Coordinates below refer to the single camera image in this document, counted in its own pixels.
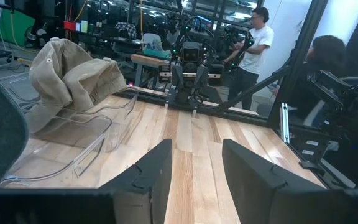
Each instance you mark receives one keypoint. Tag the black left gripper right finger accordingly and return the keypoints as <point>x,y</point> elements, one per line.
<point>259,193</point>

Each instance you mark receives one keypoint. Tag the dark green cap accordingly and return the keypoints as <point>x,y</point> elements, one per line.
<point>2,130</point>

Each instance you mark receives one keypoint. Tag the silver aluminium bracket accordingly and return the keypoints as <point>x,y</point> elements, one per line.
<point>285,124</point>

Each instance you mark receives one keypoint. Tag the wooden side table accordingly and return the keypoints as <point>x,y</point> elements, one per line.
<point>148,59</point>

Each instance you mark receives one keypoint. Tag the teal folded cloth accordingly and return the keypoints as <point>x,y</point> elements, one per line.
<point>155,53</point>

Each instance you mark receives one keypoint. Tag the black robot with camera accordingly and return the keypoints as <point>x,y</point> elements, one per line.
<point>190,56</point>

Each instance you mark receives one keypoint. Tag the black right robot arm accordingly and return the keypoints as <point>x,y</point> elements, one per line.
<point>346,105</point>

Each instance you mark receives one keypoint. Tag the green screen panel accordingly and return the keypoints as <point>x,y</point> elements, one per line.
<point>17,28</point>

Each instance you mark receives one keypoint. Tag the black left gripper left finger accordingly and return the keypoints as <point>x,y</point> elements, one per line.
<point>148,186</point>

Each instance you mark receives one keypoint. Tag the checkered cloth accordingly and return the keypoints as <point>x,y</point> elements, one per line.
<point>126,29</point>

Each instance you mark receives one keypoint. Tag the clear plastic bin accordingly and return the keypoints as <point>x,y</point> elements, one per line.
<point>57,155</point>
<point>126,102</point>

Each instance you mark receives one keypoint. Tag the red box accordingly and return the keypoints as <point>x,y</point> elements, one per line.
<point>69,26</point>

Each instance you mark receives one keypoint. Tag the beige cap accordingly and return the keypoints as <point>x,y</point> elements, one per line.
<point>54,71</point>
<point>101,81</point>

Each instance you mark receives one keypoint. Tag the slim black robot arm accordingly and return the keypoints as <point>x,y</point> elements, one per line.
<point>242,46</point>

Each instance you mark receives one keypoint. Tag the person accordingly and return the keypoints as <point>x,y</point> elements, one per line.
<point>326,53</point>
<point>256,46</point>

